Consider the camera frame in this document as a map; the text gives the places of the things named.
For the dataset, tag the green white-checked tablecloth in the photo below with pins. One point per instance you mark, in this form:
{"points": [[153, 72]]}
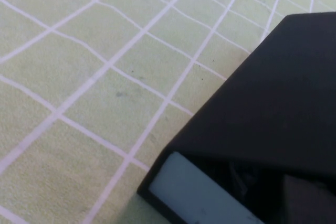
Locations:
{"points": [[92, 77]]}

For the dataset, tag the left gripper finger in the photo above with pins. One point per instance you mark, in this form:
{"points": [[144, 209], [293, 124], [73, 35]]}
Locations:
{"points": [[309, 203]]}

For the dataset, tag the black printed glasses case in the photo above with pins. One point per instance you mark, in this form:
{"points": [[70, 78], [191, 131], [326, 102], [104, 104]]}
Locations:
{"points": [[275, 98]]}

